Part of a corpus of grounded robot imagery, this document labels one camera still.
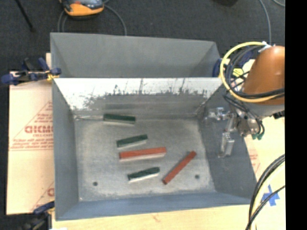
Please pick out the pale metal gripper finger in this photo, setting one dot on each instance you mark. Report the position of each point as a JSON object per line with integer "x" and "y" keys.
{"x": 226, "y": 145}
{"x": 217, "y": 114}

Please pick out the red-brown flat block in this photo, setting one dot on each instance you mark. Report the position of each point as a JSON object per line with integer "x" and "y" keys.
{"x": 179, "y": 167}
{"x": 142, "y": 153}

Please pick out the dark green flat block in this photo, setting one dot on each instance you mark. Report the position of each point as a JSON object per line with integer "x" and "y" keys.
{"x": 131, "y": 141}
{"x": 143, "y": 174}
{"x": 119, "y": 119}

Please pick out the grey metal bin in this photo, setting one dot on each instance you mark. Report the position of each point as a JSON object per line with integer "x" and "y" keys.
{"x": 134, "y": 166}

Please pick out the brown cardboard board, red print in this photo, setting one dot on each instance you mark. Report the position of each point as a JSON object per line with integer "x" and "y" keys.
{"x": 28, "y": 157}

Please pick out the black cylinder on white bracket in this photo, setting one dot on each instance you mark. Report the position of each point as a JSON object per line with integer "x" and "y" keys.
{"x": 279, "y": 115}

